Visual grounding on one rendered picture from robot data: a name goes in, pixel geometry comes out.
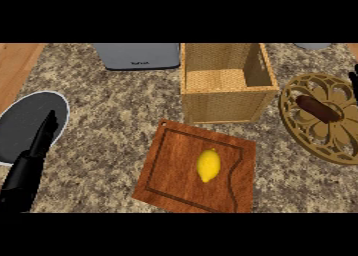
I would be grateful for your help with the brown wooden cutting board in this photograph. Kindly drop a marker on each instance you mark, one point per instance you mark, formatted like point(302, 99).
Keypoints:
point(197, 168)

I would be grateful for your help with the grey appliance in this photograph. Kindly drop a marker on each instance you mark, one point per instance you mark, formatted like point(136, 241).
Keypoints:
point(136, 56)

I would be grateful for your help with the grey round object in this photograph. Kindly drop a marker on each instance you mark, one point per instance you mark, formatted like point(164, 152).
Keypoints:
point(312, 45)

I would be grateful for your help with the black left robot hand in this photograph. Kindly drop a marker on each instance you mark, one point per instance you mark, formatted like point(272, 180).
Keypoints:
point(30, 159)

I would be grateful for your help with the dark grey oval plate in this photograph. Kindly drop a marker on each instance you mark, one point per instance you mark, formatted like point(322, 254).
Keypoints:
point(20, 130)

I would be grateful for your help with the round gold ornate trivet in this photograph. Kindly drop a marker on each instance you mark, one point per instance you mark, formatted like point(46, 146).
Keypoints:
point(330, 133)

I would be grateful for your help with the dark brown sausage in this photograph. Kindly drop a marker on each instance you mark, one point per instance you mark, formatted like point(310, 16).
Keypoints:
point(318, 108)

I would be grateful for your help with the tan wicker basket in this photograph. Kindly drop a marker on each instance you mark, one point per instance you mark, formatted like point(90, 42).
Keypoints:
point(226, 85)

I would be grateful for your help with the yellow lemon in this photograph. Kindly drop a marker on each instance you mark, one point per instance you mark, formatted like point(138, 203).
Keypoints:
point(209, 164)

